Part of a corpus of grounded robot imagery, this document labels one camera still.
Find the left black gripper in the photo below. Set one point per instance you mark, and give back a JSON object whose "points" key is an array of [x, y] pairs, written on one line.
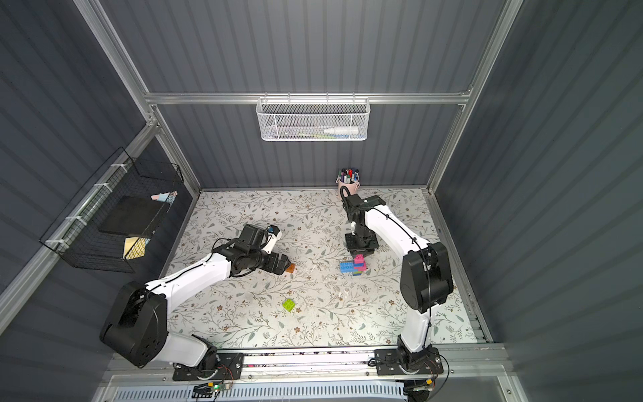
{"points": [[274, 260]]}

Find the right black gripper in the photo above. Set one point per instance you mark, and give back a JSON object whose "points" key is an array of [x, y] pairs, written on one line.
{"points": [[361, 241]]}

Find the light blue long lego brick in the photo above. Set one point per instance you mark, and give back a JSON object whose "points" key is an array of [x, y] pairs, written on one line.
{"points": [[347, 267]]}

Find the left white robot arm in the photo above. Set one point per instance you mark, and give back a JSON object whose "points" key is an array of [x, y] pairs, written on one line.
{"points": [[136, 326]]}

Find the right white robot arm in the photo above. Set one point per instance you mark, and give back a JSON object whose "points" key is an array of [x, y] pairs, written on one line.
{"points": [[425, 275]]}

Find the lime green square lego brick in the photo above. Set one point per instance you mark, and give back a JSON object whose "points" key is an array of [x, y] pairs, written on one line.
{"points": [[289, 305]]}

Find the pink pen cup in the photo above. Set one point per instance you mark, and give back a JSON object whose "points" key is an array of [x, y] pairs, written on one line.
{"points": [[351, 187]]}

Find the markers in cup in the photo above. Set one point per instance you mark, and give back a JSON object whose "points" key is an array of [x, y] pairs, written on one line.
{"points": [[348, 176]]}

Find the white tube in basket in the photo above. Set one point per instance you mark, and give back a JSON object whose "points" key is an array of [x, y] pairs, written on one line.
{"points": [[341, 131]]}

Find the yellow sticky note pad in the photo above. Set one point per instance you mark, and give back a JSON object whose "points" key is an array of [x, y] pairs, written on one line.
{"points": [[134, 248]]}

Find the black notebook in basket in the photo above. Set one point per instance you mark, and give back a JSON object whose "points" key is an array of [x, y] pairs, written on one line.
{"points": [[134, 217]]}

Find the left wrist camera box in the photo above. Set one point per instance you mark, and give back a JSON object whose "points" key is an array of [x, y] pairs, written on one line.
{"points": [[254, 238]]}

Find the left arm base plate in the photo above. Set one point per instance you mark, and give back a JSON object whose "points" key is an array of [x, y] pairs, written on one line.
{"points": [[215, 367]]}

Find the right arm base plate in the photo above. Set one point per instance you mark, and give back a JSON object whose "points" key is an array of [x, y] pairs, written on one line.
{"points": [[391, 362]]}

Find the white wire wall basket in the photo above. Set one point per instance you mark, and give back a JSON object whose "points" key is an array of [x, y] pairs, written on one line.
{"points": [[305, 122]]}

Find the aluminium front rail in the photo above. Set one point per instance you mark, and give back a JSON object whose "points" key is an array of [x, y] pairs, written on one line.
{"points": [[271, 365]]}

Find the black wire wall basket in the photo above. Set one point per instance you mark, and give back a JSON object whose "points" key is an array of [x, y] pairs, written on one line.
{"points": [[78, 241]]}

